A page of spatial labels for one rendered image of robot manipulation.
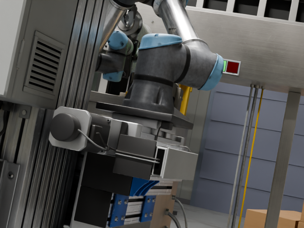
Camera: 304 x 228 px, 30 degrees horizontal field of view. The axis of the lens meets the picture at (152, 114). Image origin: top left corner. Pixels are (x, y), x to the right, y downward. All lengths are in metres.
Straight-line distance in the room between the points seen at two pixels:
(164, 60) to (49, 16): 0.46
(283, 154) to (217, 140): 5.86
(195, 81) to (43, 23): 0.59
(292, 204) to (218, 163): 1.24
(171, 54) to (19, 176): 0.55
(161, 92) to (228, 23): 1.31
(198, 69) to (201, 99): 7.29
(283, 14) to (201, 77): 1.34
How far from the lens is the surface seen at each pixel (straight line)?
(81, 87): 1.50
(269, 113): 8.66
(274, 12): 2.94
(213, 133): 8.77
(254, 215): 4.22
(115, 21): 2.04
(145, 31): 2.68
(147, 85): 1.57
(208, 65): 1.66
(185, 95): 6.17
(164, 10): 1.90
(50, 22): 1.24
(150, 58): 1.59
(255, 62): 2.80
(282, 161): 2.91
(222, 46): 2.82
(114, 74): 2.21
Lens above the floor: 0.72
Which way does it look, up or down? 4 degrees up
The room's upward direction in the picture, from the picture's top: 11 degrees clockwise
